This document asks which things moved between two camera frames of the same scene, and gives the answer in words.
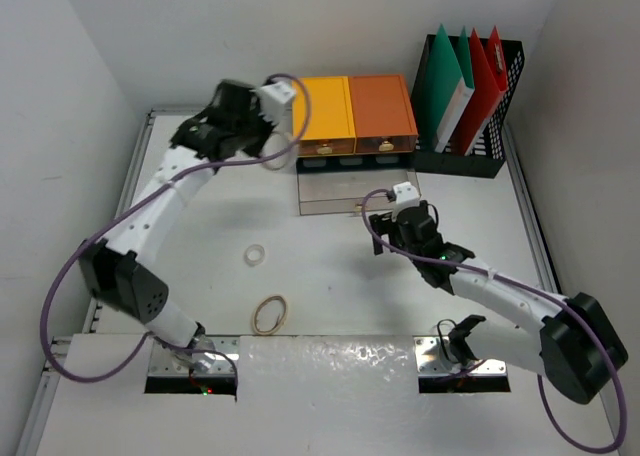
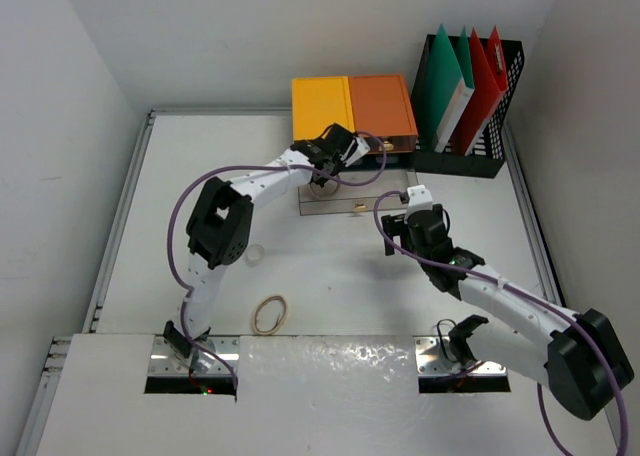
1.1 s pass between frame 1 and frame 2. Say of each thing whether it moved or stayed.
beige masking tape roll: stayed
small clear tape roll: stayed
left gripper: moved
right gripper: stayed
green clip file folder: stayed
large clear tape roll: moved
